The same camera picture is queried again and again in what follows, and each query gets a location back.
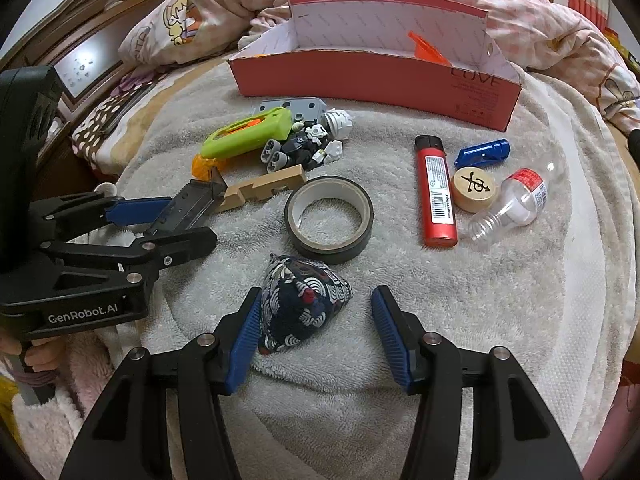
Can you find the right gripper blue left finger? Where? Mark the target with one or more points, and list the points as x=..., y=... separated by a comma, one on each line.
x=242, y=337

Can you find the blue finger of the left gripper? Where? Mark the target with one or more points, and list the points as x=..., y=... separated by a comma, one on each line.
x=137, y=211

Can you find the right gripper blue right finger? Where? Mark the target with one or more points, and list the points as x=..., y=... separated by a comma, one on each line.
x=395, y=334

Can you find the black metal tray piece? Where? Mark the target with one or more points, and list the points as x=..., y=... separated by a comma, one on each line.
x=190, y=204

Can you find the dark patterned fabric beanbag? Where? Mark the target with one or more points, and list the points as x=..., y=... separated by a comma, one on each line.
x=299, y=296

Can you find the orange translucent crown cup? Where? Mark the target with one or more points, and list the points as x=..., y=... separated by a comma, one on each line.
x=206, y=169

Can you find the wooden notched block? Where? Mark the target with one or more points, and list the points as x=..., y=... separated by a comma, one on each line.
x=262, y=188

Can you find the green orange toy cutter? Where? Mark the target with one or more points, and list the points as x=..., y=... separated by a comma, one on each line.
x=248, y=134

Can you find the black tape roll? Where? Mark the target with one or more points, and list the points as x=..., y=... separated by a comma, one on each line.
x=329, y=219

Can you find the round wooden chess piece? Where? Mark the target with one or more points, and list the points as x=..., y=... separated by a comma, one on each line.
x=473, y=189

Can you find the white black robot figure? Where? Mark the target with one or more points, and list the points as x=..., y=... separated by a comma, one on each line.
x=310, y=146

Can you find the clear plastic bottle red label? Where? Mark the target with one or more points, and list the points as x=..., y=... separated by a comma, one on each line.
x=522, y=197

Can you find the person left hand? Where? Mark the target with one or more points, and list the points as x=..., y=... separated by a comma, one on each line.
x=44, y=354

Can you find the dotted brown bed sheet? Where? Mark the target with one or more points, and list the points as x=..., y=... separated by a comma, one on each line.
x=89, y=139

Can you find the grey white towel blanket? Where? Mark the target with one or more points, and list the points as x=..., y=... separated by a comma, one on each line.
x=561, y=293

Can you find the brown wooden headboard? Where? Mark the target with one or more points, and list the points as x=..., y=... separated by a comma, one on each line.
x=79, y=38

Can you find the red cardboard box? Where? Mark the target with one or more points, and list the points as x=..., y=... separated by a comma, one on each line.
x=360, y=50

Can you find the black clothing pile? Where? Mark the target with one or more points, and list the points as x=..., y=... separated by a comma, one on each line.
x=633, y=145

